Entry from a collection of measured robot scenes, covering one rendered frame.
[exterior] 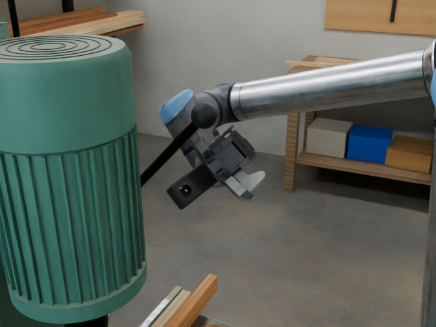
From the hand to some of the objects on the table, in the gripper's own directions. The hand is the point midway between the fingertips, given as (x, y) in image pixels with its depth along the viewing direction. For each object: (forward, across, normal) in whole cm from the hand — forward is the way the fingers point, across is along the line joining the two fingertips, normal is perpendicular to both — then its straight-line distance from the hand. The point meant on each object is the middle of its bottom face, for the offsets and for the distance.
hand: (218, 163), depth 76 cm
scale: (-6, +14, +39) cm, 42 cm away
